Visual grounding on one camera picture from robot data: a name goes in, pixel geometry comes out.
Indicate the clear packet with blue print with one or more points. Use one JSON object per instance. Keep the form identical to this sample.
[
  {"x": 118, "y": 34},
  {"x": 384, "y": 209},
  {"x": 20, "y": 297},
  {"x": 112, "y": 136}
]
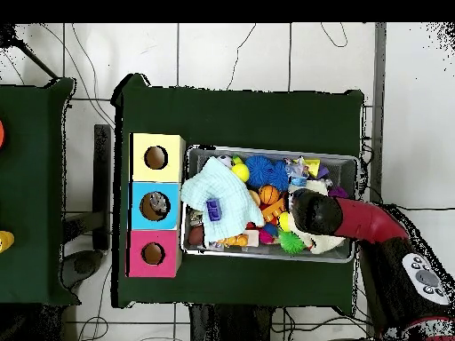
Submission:
[{"x": 296, "y": 172}]

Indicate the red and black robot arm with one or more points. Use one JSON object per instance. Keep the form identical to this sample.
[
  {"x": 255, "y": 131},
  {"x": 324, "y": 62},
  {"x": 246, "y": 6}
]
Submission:
[{"x": 369, "y": 220}]

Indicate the wooden box with three holes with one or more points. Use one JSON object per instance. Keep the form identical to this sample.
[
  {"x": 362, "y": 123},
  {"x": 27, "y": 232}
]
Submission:
[{"x": 142, "y": 167}]

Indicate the mint green waffle cloth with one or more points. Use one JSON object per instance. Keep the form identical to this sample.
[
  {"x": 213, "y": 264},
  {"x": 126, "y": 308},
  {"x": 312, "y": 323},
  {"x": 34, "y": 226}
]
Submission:
[{"x": 220, "y": 191}]

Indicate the yellow tennis ball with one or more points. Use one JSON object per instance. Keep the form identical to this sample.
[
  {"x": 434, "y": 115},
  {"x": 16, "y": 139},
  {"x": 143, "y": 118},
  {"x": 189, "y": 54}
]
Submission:
[{"x": 240, "y": 172}]

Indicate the blue plastic building block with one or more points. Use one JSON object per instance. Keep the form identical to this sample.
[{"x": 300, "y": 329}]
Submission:
[{"x": 213, "y": 210}]

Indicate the small black-white soccer ball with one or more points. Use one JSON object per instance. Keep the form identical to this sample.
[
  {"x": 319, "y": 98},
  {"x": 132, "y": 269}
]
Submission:
[{"x": 224, "y": 161}]

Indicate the blue spiky rubber ball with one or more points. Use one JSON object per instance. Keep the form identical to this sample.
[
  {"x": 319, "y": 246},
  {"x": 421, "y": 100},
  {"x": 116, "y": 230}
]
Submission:
[
  {"x": 258, "y": 170},
  {"x": 280, "y": 176}
]

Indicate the small orange basketball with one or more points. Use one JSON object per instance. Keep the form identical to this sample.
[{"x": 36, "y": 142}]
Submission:
[{"x": 269, "y": 195}]

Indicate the dark green table cloth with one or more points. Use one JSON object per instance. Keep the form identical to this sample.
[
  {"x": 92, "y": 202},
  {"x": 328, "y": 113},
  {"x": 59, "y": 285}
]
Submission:
[
  {"x": 249, "y": 117},
  {"x": 32, "y": 177}
]

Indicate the yellow wedge block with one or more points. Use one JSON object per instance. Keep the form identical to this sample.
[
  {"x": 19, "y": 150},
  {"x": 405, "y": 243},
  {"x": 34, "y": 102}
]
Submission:
[{"x": 312, "y": 167}]

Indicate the purple knobbly rubber toy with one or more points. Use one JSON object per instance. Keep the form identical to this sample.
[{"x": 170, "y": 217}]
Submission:
[{"x": 337, "y": 193}]

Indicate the cream waffle cloth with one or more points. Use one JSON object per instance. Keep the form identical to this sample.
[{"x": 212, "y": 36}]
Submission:
[{"x": 327, "y": 243}]

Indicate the black rod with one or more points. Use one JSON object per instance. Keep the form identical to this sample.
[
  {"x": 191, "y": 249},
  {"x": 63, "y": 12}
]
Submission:
[{"x": 39, "y": 62}]

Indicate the yellow toy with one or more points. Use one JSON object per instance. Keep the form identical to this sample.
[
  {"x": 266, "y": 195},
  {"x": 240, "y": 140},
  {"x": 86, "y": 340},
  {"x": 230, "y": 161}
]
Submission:
[{"x": 6, "y": 241}]

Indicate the orange object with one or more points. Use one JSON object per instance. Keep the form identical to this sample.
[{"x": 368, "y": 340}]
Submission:
[{"x": 1, "y": 135}]

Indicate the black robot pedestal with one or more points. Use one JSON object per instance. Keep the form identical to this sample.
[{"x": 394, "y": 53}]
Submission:
[{"x": 227, "y": 326}]

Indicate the grey metal post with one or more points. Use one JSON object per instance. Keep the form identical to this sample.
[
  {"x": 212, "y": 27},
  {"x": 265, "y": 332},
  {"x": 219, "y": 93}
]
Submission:
[{"x": 378, "y": 71}]

